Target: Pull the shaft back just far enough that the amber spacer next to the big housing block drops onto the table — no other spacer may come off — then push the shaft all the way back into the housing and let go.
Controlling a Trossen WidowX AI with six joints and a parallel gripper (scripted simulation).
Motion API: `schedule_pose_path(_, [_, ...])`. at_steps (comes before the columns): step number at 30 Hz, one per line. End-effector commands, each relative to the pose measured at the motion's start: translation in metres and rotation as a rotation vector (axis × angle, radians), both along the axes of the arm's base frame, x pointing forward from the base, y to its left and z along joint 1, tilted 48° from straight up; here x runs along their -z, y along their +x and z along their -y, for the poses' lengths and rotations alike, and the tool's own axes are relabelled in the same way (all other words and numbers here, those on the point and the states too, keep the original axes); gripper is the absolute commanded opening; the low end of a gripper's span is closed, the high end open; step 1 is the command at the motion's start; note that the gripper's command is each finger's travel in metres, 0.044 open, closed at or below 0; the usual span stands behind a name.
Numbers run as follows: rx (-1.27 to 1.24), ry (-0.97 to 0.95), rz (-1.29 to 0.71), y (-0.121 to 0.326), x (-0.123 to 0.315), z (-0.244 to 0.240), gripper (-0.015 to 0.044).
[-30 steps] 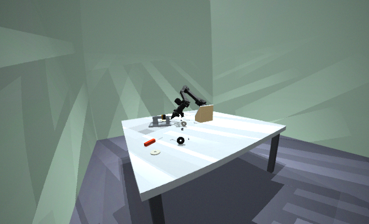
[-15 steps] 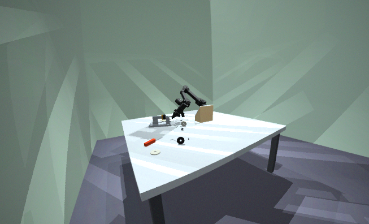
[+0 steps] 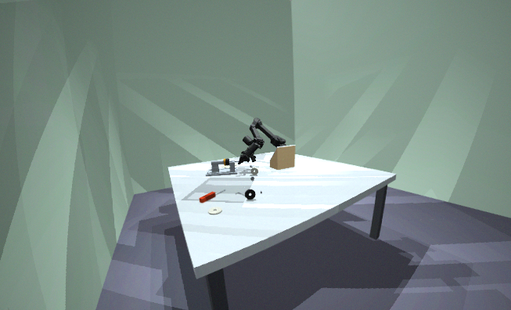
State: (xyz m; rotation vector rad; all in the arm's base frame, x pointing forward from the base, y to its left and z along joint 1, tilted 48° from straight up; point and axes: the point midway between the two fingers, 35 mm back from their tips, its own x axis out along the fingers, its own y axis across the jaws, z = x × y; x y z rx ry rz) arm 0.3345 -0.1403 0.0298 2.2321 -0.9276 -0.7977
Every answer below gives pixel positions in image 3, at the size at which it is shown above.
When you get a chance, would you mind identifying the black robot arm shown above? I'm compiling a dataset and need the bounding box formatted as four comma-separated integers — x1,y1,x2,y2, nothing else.
243,117,286,162

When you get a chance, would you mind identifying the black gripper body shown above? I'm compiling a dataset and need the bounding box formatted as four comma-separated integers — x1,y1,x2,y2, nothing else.
241,147,254,162

